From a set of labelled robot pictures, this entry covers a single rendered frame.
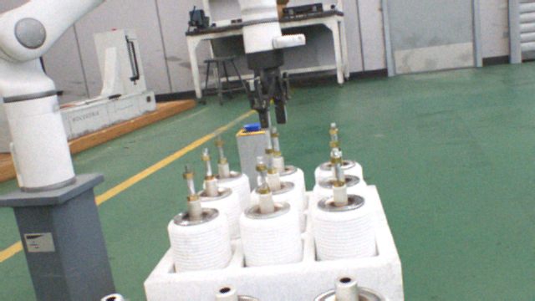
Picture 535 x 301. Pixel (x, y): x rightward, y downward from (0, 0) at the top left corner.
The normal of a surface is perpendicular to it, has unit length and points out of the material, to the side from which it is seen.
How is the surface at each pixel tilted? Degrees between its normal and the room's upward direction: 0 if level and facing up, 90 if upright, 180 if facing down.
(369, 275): 90
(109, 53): 68
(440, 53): 90
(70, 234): 88
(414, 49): 90
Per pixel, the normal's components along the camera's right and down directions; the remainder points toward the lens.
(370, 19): -0.23, 0.23
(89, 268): 0.96, -0.07
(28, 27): 0.73, -0.07
